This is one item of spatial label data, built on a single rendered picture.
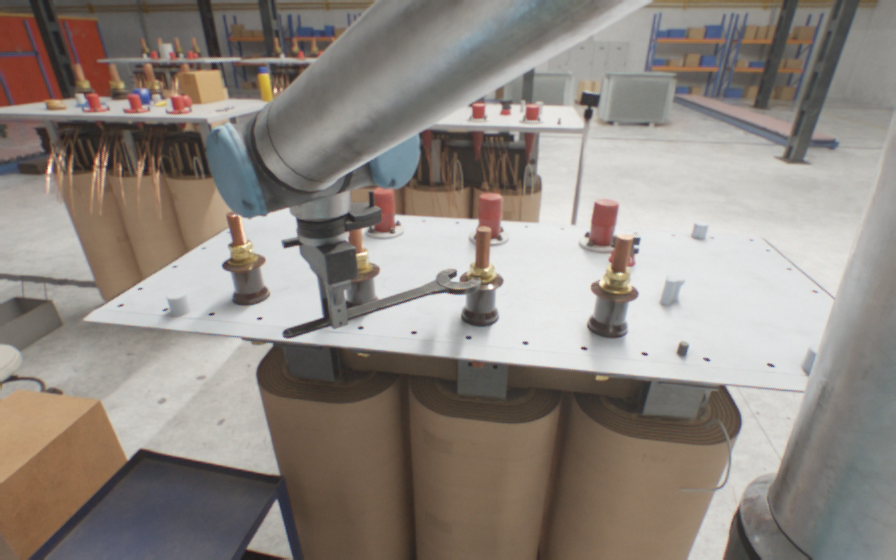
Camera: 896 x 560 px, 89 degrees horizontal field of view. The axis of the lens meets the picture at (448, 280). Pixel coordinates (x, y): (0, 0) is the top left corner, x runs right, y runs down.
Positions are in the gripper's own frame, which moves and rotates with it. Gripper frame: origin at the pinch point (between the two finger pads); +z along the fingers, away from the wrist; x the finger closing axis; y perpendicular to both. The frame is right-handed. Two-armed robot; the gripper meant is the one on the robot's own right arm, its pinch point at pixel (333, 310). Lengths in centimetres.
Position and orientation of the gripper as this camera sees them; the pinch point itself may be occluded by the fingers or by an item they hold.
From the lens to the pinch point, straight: 79.1
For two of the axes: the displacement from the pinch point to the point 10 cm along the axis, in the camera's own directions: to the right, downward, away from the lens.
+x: 5.6, 3.8, -7.3
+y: -8.3, 2.6, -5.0
